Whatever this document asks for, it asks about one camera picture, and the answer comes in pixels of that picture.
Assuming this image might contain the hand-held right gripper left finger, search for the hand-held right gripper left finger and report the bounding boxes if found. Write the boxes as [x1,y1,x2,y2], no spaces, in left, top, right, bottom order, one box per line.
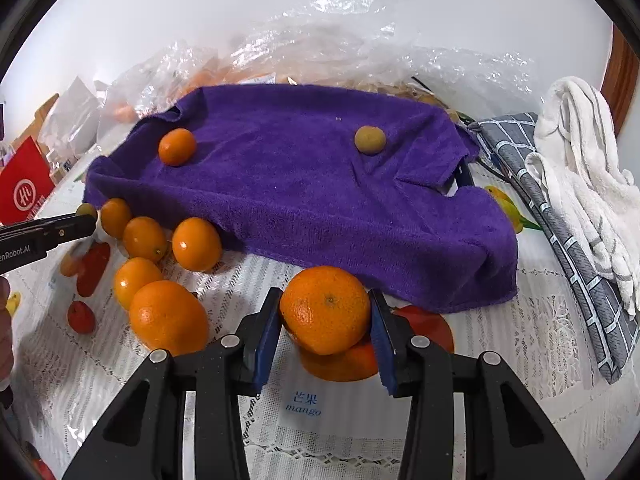
[62,287,285,480]

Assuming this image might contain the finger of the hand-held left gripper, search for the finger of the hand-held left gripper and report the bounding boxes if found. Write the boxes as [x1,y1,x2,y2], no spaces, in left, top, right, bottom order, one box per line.
[0,213,97,250]

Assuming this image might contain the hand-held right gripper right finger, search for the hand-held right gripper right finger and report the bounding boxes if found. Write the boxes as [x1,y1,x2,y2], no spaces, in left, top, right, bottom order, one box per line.
[369,287,586,480]

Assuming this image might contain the small orange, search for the small orange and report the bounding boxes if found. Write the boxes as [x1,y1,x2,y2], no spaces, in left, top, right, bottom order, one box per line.
[171,217,223,272]
[158,128,197,167]
[100,198,133,240]
[122,216,168,263]
[113,257,165,311]

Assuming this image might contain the large orange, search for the large orange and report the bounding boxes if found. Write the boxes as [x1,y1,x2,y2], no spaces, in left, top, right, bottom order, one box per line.
[129,280,210,357]
[279,266,373,356]

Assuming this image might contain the person's left hand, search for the person's left hand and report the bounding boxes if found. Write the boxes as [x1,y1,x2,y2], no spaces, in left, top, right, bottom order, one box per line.
[0,277,15,391]

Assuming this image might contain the fruit-printed lace tablecloth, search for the fruit-printed lace tablecloth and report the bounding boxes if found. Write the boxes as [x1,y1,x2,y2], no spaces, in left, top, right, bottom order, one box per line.
[0,110,640,480]

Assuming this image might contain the white plastic bag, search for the white plastic bag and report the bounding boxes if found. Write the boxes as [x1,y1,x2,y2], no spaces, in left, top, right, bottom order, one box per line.
[39,76,107,157]

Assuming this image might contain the purple towel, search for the purple towel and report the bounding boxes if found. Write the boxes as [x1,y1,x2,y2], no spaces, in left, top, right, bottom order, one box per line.
[82,84,518,313]

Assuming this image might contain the clear plastic bag of oranges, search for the clear plastic bag of oranges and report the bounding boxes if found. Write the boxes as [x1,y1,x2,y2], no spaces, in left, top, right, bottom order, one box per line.
[102,42,281,123]

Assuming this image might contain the grey checked cloth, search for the grey checked cloth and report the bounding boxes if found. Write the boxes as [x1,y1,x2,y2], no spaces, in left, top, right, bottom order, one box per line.
[467,112,640,386]

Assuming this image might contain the brown longan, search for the brown longan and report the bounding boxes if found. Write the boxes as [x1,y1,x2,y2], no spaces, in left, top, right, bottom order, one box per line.
[354,125,387,156]

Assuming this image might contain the white towel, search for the white towel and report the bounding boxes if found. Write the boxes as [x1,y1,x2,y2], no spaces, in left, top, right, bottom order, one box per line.
[525,76,640,318]

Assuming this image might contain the clear plastic bag of longans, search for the clear plastic bag of longans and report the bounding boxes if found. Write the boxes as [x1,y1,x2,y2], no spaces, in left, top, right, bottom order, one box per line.
[235,0,538,113]

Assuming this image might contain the wooden door frame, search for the wooden door frame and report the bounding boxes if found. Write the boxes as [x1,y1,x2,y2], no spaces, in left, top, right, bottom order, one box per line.
[600,25,640,137]

